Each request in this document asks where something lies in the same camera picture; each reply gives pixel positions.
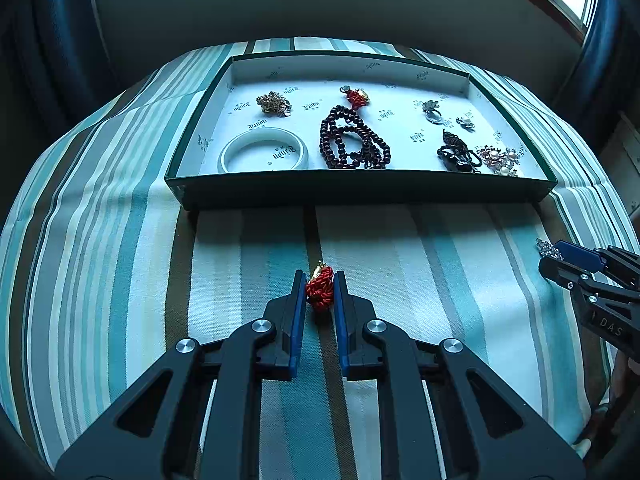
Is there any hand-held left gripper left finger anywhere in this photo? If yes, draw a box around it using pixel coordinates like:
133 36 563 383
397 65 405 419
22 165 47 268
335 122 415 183
54 270 308 480

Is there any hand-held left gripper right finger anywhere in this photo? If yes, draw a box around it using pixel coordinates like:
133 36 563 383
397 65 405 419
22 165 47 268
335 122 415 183
334 270 586 480

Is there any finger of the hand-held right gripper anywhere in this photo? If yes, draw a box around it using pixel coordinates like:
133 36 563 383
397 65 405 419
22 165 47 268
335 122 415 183
538 257 640 307
554 240 640 289

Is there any silver crystal brooch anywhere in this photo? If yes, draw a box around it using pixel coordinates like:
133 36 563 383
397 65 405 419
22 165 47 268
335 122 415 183
535 237 563 261

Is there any red cord gold charm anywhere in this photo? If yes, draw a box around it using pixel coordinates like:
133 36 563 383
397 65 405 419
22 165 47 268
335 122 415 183
340 85 372 110
305 260 335 313

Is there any green printed jewelry box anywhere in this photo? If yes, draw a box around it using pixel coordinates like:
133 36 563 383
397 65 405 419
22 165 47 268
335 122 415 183
164 51 557 211

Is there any black braided bead bracelet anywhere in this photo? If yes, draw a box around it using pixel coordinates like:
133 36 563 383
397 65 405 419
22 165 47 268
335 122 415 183
436 129 483 174

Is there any dark red bead bracelet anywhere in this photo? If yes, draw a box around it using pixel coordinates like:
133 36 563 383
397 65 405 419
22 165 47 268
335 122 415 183
319 105 392 170

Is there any silver pearl ring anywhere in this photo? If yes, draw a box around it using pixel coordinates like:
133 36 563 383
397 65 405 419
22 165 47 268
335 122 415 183
421 100 446 126

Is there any pink gold chain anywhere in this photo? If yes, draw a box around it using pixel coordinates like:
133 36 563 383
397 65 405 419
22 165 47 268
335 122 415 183
256 91 293 118

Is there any beige cabinet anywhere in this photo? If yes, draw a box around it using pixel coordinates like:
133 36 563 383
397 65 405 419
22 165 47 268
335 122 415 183
597 110 640 192

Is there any pearl flower brooch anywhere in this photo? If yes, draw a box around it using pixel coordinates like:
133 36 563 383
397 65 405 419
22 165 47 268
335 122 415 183
476 145 522 177

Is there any white jade bangle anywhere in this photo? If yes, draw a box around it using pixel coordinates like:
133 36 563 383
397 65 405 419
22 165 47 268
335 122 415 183
220 129 310 173

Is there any teal striped cloth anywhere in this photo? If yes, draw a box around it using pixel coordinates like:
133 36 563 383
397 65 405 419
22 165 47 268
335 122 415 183
0 35 640 480

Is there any blue curtain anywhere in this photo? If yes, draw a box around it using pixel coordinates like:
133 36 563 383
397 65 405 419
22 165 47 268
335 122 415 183
30 0 121 106
565 0 636 106

